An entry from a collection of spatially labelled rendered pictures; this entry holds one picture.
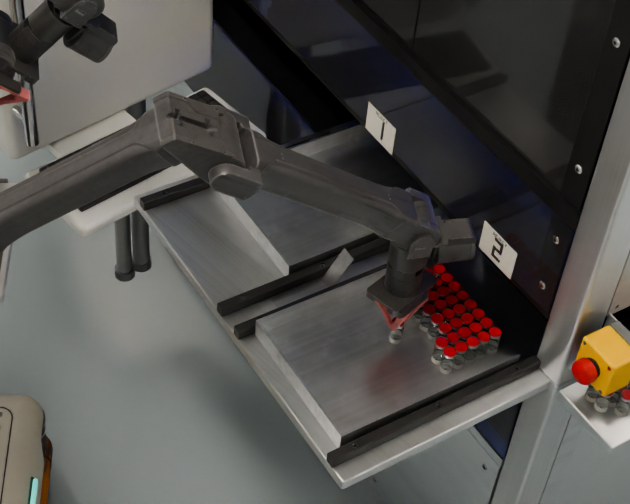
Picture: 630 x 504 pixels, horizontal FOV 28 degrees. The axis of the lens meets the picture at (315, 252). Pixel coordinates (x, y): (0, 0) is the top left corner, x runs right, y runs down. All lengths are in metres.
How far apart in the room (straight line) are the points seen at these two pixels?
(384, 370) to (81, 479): 1.12
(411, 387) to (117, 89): 0.91
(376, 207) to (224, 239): 0.52
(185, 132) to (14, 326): 1.79
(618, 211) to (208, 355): 1.59
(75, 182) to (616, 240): 0.77
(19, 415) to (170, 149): 1.30
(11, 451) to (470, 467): 0.94
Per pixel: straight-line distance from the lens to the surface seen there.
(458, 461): 2.44
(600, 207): 1.81
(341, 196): 1.70
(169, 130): 1.52
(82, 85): 2.47
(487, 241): 2.06
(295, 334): 2.05
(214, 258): 2.16
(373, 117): 2.24
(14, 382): 3.14
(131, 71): 2.53
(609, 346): 1.94
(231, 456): 2.98
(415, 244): 1.82
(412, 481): 2.65
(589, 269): 1.87
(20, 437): 2.69
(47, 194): 1.60
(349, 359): 2.03
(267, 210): 2.25
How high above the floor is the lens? 2.44
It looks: 45 degrees down
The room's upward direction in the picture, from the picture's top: 6 degrees clockwise
